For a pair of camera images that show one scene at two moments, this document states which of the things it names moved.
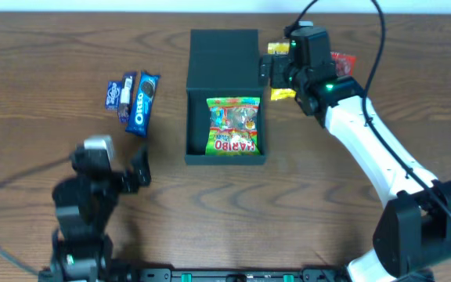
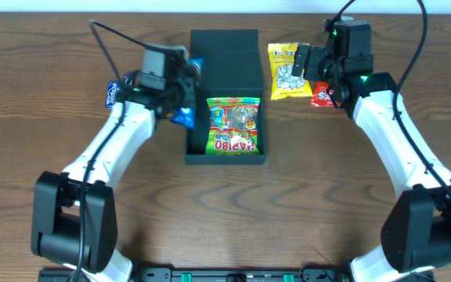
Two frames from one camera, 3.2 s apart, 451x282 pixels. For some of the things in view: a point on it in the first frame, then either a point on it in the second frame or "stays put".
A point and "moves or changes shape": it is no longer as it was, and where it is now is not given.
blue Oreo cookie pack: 143,103 moves or changes shape
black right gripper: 267,70 -> 312,63
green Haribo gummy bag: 233,126 stays put
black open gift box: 223,63 stays put
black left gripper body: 130,180 -> 188,91
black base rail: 195,274 stays put
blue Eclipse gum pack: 113,96 stays put
